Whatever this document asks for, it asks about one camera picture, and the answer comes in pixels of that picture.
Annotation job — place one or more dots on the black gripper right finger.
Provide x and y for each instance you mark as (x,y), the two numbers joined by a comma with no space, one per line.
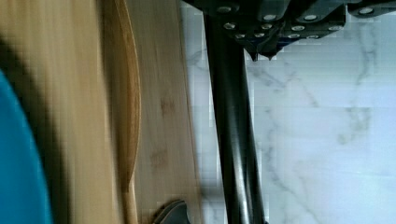
(291,20)

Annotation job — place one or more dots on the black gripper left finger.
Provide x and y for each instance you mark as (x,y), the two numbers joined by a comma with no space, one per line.
(256,25)

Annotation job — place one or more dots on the wooden drawer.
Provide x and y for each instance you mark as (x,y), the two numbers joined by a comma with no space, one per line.
(104,86)

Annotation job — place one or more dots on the blue plate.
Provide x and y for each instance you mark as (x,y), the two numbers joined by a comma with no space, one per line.
(24,196)

